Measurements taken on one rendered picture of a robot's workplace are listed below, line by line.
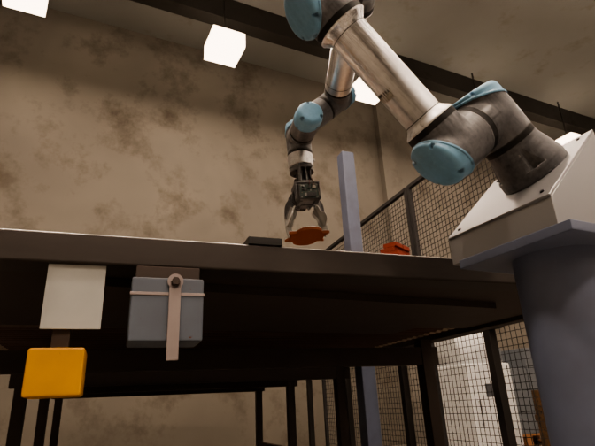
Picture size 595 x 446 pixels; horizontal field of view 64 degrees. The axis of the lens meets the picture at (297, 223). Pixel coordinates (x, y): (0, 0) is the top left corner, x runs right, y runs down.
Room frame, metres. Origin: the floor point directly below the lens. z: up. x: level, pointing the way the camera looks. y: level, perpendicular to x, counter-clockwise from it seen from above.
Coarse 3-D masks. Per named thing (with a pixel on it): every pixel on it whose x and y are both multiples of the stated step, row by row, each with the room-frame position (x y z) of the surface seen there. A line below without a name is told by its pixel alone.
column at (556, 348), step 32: (576, 224) 0.79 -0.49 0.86; (480, 256) 0.97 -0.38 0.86; (512, 256) 0.94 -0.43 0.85; (544, 256) 0.90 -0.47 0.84; (576, 256) 0.88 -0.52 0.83; (544, 288) 0.91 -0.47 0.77; (576, 288) 0.88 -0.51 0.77; (544, 320) 0.92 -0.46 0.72; (576, 320) 0.89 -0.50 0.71; (544, 352) 0.94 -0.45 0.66; (576, 352) 0.89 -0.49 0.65; (544, 384) 0.96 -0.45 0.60; (576, 384) 0.90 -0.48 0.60; (576, 416) 0.91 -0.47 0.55
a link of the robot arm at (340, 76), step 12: (372, 0) 0.83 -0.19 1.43; (372, 12) 0.88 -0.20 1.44; (336, 60) 1.01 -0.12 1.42; (336, 72) 1.05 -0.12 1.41; (348, 72) 1.05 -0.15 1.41; (336, 84) 1.09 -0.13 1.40; (348, 84) 1.09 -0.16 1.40; (324, 96) 1.15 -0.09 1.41; (336, 96) 1.13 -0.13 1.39; (348, 96) 1.15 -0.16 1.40; (336, 108) 1.17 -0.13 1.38
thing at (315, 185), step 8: (296, 168) 1.24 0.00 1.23; (304, 168) 1.26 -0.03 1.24; (312, 168) 1.25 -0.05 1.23; (296, 176) 1.29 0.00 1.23; (304, 176) 1.25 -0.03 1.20; (296, 184) 1.22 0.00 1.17; (304, 184) 1.22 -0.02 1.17; (312, 184) 1.23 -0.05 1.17; (296, 192) 1.22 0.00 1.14; (304, 192) 1.22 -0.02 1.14; (312, 192) 1.22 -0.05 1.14; (320, 192) 1.23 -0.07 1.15; (296, 200) 1.23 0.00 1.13; (304, 200) 1.24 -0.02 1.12; (312, 200) 1.24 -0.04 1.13; (296, 208) 1.30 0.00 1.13; (304, 208) 1.30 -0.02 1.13
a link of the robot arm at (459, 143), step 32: (288, 0) 0.77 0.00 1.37; (320, 0) 0.73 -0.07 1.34; (352, 0) 0.75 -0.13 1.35; (320, 32) 0.79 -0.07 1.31; (352, 32) 0.77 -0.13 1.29; (352, 64) 0.82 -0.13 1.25; (384, 64) 0.80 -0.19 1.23; (384, 96) 0.84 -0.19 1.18; (416, 96) 0.82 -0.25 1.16; (416, 128) 0.85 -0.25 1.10; (448, 128) 0.83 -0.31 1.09; (480, 128) 0.84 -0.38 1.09; (416, 160) 0.89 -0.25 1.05; (448, 160) 0.84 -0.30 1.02; (480, 160) 0.88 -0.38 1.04
